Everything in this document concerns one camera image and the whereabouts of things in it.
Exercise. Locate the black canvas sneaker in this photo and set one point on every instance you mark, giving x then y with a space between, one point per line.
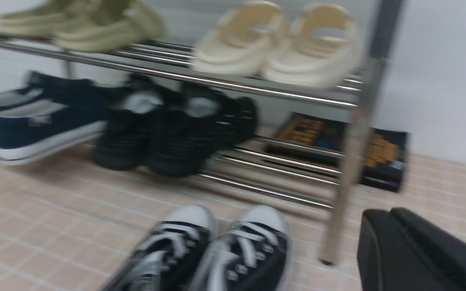
255 254
168 257

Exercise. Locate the cream slipper left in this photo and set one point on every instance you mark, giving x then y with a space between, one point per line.
242 40

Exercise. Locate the cream slipper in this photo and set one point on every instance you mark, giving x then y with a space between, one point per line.
324 47
242 40

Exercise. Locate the olive green slipper right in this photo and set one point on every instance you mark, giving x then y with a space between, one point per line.
110 26

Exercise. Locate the olive green slipper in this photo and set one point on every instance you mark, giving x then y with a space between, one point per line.
110 26
43 20

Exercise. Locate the black mesh shoe right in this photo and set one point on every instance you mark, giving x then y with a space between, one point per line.
203 124

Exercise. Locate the black book under rack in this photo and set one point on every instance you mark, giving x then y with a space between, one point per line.
386 160

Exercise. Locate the navy canvas sneaker right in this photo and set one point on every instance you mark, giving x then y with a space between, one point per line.
66 113

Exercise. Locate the cream slipper right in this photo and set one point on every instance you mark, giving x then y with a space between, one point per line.
324 47

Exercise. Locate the black mesh shoe left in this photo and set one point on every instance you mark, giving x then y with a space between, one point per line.
132 121

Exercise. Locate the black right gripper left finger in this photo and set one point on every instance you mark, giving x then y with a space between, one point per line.
386 262

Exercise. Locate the olive green slipper left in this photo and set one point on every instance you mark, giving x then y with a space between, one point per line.
43 20

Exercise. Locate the steel shoe rack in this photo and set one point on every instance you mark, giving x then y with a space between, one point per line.
365 84

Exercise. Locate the black mesh shoe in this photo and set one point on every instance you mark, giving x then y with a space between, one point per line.
132 121
203 124

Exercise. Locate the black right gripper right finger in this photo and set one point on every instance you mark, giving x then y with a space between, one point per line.
440 250

